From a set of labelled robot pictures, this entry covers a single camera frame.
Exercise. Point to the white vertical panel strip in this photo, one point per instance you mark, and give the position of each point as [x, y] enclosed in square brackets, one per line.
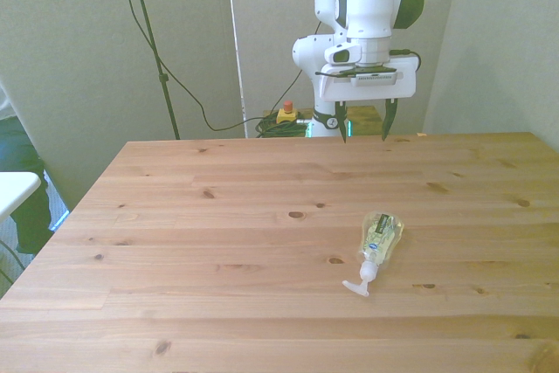
[236, 41]

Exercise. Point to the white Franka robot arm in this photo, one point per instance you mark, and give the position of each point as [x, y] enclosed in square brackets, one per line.
[369, 2]

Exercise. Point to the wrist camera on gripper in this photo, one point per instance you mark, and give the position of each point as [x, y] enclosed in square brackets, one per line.
[375, 80]

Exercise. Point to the yellow emergency stop button box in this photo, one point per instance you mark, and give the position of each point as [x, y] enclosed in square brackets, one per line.
[287, 115]

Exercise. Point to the thin black tripod pole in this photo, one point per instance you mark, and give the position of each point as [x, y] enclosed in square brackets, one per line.
[150, 41]

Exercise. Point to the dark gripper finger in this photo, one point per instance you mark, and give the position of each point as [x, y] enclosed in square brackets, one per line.
[388, 122]
[341, 122]

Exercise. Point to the clear sanitizer pump bottle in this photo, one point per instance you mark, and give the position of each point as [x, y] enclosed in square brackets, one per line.
[381, 235]

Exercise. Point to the white side table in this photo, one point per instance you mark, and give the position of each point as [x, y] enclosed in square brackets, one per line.
[15, 189]

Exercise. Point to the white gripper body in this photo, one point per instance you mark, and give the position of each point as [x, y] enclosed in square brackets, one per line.
[371, 91]

